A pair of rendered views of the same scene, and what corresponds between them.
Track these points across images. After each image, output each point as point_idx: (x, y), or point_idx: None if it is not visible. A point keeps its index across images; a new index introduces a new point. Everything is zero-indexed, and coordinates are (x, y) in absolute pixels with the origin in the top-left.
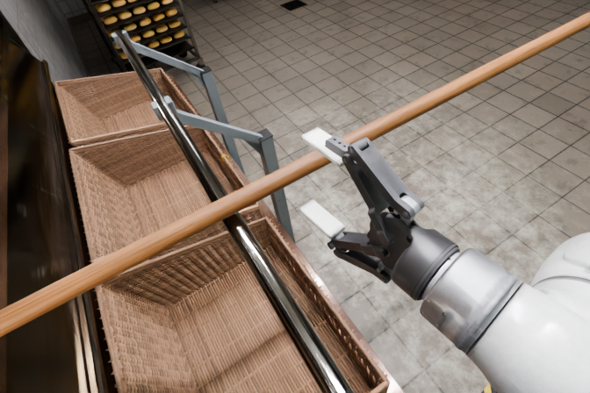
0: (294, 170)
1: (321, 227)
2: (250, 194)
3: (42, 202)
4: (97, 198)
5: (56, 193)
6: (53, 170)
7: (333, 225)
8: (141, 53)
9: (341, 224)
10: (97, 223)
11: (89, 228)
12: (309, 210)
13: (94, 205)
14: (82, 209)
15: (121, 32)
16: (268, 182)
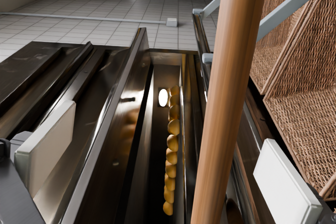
0: (211, 108)
1: (275, 222)
2: (202, 182)
3: (246, 172)
4: (302, 126)
5: (256, 155)
6: (249, 135)
7: (290, 210)
8: (216, 7)
9: (301, 199)
10: (309, 152)
11: (302, 164)
12: (261, 172)
13: (301, 135)
14: (289, 149)
15: (192, 14)
16: (203, 151)
